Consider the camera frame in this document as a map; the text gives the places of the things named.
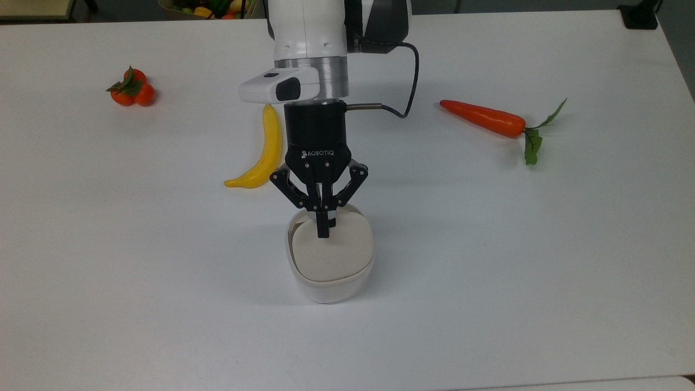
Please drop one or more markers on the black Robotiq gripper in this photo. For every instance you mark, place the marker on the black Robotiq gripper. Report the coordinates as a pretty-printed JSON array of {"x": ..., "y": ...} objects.
[{"x": 316, "y": 136}]

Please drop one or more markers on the beige garbage bin lid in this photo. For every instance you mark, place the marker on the beige garbage bin lid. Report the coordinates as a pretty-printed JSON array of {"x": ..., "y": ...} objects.
[{"x": 334, "y": 260}]

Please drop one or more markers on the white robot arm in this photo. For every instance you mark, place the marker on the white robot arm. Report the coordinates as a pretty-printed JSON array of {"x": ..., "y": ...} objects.
[{"x": 307, "y": 32}]

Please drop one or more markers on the white small garbage bin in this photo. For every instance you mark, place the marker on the white small garbage bin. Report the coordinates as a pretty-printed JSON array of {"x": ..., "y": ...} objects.
[{"x": 327, "y": 293}]

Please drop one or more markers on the yellow toy banana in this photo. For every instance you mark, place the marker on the yellow toy banana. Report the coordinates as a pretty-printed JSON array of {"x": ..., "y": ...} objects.
[{"x": 269, "y": 155}]

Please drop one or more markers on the orange toy carrot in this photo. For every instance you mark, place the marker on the orange toy carrot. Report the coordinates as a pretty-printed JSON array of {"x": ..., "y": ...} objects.
[{"x": 483, "y": 117}]

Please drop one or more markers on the basket of toy fruit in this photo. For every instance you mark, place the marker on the basket of toy fruit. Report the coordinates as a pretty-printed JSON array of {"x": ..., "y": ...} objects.
[{"x": 209, "y": 8}]

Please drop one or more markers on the orange toy tangerine cluster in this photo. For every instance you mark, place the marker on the orange toy tangerine cluster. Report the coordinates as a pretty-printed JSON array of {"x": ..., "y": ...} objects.
[{"x": 133, "y": 89}]

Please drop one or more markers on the wooden side table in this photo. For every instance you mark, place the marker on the wooden side table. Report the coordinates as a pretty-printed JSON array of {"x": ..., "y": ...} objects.
[{"x": 32, "y": 8}]

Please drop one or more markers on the black stand base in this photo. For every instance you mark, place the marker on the black stand base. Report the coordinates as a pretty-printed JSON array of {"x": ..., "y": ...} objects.
[{"x": 639, "y": 16}]

